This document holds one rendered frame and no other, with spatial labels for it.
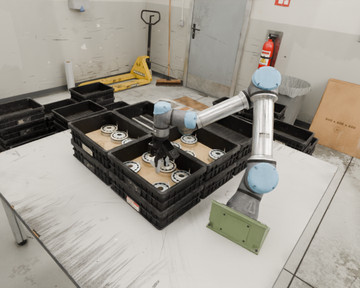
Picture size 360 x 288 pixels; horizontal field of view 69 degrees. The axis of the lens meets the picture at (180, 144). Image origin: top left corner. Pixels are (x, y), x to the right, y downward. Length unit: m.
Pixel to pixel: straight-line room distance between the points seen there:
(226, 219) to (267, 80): 0.61
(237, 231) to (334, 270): 1.26
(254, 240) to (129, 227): 0.55
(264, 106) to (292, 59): 2.98
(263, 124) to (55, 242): 0.99
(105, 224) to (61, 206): 0.25
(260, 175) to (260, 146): 0.12
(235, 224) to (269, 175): 0.27
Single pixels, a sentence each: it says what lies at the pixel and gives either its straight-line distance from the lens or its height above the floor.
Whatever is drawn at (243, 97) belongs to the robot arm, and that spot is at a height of 1.22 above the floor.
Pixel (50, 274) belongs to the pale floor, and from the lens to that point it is 2.07.
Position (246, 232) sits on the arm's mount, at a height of 0.79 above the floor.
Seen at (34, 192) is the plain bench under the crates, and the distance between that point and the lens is 1.54.
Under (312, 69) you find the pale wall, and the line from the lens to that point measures 4.06.
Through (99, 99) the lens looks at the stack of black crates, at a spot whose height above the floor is 0.52.
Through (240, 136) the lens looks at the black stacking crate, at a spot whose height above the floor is 0.83.
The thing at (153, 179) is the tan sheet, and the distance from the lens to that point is 1.31.
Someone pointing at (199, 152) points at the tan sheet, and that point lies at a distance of 1.54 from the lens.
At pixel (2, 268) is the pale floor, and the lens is 2.21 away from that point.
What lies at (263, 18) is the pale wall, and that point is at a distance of 4.25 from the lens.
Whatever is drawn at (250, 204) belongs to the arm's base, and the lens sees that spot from 1.22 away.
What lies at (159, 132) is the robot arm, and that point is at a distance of 1.20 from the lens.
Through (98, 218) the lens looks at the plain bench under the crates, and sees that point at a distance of 1.33.
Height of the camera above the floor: 1.66
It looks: 31 degrees down
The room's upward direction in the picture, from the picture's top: 5 degrees clockwise
